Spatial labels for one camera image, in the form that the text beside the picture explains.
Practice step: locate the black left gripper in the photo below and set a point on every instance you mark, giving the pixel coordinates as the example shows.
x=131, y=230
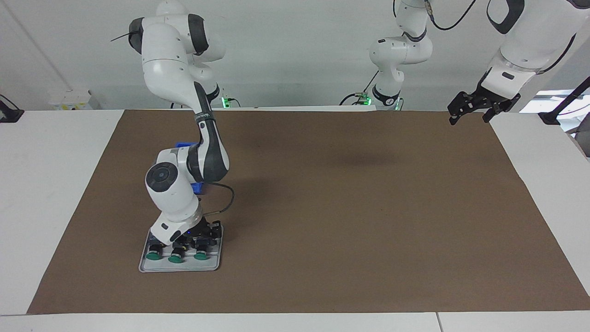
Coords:
x=494, y=97

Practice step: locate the brown table mat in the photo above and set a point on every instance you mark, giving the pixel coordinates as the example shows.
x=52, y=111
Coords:
x=345, y=230

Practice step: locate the dark grey chair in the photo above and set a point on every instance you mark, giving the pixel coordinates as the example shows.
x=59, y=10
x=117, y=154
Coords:
x=581, y=140

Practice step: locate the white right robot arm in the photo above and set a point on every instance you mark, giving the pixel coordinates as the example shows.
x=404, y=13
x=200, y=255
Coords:
x=170, y=69

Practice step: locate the black camera stand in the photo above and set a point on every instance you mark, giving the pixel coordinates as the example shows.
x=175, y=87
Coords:
x=551, y=117

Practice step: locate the grey metal tray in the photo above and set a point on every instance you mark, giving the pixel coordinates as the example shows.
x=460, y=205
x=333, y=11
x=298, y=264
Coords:
x=184, y=267

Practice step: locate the white box with yellow label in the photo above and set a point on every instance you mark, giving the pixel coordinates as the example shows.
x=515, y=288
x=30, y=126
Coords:
x=69, y=99

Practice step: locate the blue plastic bin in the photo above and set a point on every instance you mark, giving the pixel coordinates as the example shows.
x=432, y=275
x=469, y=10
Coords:
x=197, y=187

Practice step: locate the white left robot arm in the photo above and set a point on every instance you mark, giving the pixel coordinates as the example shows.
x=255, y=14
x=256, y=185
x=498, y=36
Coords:
x=530, y=41

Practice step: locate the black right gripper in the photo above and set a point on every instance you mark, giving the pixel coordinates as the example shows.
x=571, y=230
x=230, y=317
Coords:
x=199, y=230

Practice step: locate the green push button switch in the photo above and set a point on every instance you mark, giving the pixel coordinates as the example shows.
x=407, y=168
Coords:
x=201, y=253
x=176, y=257
x=154, y=254

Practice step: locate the black clamp mount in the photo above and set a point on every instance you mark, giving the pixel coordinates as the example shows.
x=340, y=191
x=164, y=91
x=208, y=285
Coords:
x=9, y=115

